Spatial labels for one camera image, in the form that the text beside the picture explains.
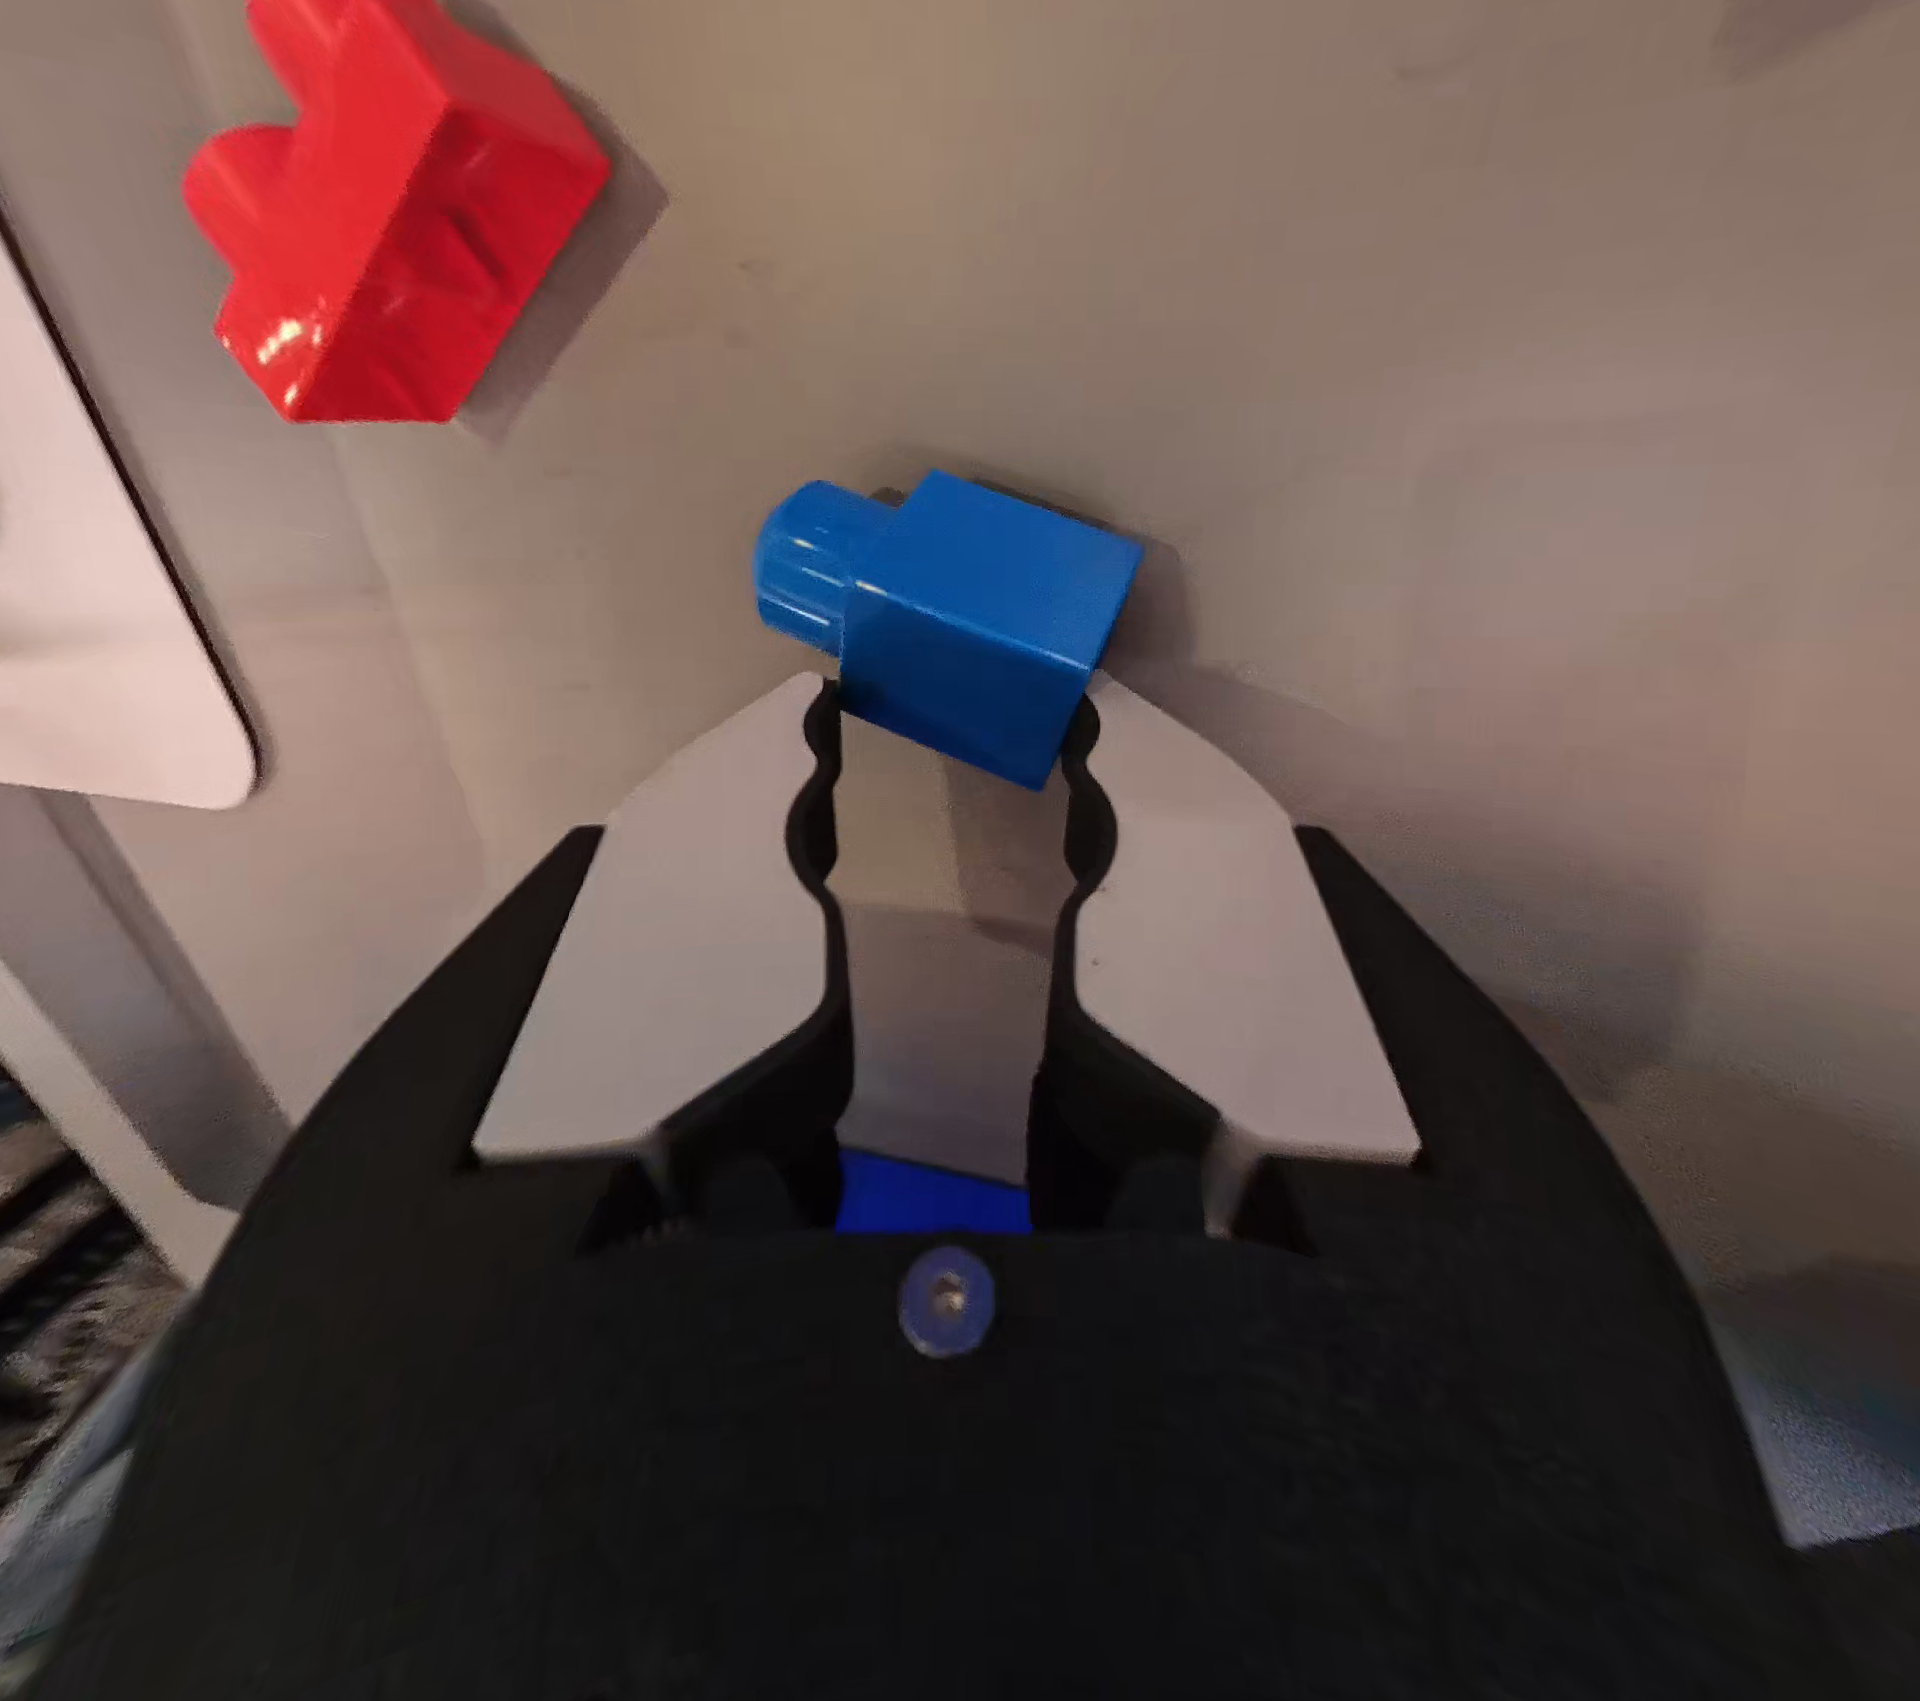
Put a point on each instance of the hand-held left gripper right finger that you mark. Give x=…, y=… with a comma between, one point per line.
x=1260, y=982

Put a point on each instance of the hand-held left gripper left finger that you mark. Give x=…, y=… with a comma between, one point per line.
x=601, y=982

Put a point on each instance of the blue one-stud block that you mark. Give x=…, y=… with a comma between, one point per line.
x=974, y=620

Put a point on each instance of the red two-stud block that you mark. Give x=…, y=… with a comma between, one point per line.
x=391, y=216

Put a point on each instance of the white wooden document stand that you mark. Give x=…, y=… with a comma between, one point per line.
x=90, y=620

